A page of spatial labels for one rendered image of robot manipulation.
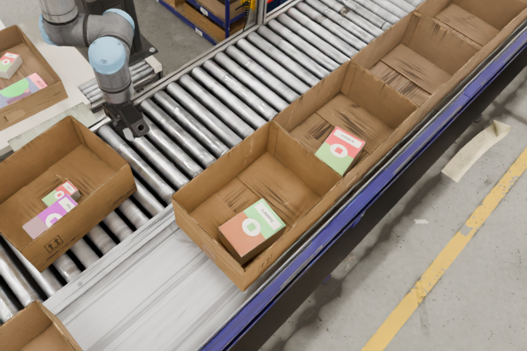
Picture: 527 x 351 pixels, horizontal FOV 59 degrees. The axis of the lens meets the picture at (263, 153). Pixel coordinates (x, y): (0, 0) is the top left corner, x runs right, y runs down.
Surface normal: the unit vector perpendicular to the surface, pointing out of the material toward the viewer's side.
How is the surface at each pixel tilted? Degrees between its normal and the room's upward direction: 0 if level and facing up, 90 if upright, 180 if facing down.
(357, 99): 90
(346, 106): 0
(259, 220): 0
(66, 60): 0
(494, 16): 89
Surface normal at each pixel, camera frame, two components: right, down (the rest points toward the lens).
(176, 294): 0.07, -0.56
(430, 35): -0.70, 0.56
